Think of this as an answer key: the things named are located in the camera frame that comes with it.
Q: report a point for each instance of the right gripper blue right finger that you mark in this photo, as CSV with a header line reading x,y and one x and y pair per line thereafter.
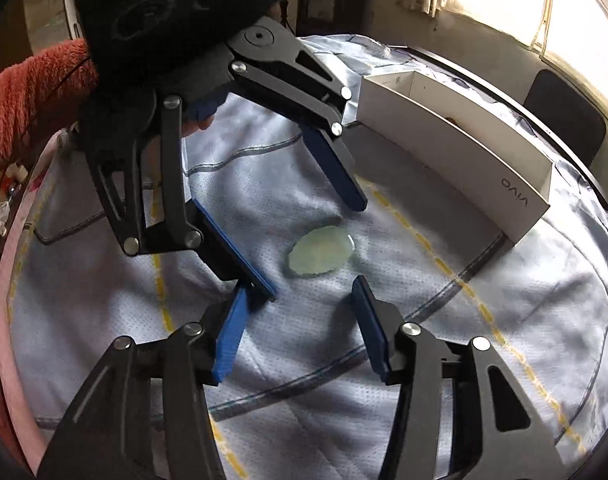
x,y
497,432

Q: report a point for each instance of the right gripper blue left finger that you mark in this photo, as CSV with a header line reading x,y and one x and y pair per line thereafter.
x,y
106,431

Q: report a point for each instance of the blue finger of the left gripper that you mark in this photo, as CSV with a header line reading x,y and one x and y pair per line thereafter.
x,y
335,161
216,250

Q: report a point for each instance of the person's left hand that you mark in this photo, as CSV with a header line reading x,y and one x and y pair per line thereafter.
x,y
192,126

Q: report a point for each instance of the blue checkered bed sheet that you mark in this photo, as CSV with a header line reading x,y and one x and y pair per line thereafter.
x,y
302,401

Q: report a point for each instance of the white vivo cardboard box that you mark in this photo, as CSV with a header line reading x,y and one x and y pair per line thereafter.
x,y
499,170

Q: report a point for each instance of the black office chair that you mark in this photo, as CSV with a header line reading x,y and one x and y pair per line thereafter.
x,y
567,113

